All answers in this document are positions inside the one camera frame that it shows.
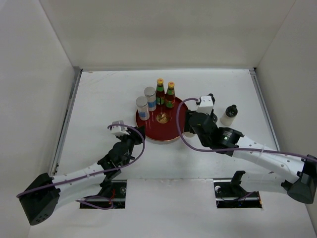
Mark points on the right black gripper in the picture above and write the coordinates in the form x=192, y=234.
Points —
x=187, y=125

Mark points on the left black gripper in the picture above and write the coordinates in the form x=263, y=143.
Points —
x=135, y=136

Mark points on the silver-lid salt jar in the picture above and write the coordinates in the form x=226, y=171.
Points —
x=150, y=94
x=142, y=108

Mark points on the green-label sauce bottle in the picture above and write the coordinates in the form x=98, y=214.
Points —
x=160, y=92
x=170, y=95

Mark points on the clear grinder jar black top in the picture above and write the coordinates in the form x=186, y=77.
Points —
x=214, y=118

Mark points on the grinder jar chrome top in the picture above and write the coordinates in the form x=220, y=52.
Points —
x=189, y=134

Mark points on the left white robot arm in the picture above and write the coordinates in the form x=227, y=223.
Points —
x=48, y=193

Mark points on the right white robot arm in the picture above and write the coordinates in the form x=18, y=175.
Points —
x=289, y=173

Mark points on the white bottle black cap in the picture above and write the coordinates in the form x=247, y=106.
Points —
x=229, y=115

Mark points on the back brown spice jar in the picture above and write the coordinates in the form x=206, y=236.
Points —
x=212, y=98

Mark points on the round red tray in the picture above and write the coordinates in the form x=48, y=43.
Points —
x=161, y=126

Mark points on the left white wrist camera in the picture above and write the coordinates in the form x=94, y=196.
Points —
x=118, y=129

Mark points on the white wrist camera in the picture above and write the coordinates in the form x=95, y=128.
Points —
x=204, y=105
x=118, y=129

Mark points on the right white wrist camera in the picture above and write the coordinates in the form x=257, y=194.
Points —
x=204, y=105

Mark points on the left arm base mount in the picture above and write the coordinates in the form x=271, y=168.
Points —
x=111, y=196

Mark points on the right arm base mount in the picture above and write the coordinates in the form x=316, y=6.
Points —
x=230, y=195

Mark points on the right aluminium frame rail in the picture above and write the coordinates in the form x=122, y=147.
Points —
x=267, y=118

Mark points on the aluminium frame rail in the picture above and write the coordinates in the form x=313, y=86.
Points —
x=267, y=118
x=55, y=161

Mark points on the left aluminium frame rail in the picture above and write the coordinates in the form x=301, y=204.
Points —
x=55, y=161

